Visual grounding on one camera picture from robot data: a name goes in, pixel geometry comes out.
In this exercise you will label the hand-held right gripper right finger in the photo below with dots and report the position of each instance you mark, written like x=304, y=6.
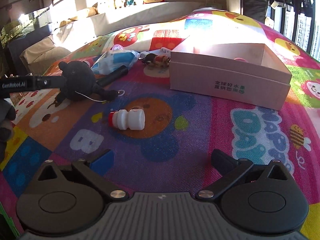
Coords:
x=221, y=160

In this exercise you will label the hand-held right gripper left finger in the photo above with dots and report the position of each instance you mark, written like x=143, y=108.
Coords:
x=101, y=164

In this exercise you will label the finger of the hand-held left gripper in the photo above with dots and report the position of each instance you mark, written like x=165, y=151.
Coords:
x=50, y=82

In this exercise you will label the black plush toy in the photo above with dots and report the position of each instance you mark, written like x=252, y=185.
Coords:
x=80, y=80

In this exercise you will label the red white rocket toy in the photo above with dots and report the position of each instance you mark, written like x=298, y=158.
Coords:
x=87, y=63

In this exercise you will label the black cylinder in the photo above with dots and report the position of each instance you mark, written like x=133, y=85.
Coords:
x=113, y=76

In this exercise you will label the blue tissue pack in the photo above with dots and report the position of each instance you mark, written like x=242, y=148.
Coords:
x=115, y=60

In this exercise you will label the pink cardboard box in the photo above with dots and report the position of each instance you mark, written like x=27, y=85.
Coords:
x=225, y=80

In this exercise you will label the person's left hand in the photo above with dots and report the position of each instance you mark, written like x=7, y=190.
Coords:
x=6, y=115

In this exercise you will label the beige pillow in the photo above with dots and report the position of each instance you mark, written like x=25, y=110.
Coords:
x=42, y=53

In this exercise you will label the printed play mat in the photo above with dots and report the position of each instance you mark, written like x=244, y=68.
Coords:
x=200, y=135

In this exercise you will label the small pink toy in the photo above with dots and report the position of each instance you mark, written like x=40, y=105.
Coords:
x=241, y=60

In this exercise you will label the white hang tag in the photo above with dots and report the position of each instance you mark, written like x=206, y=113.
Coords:
x=273, y=4

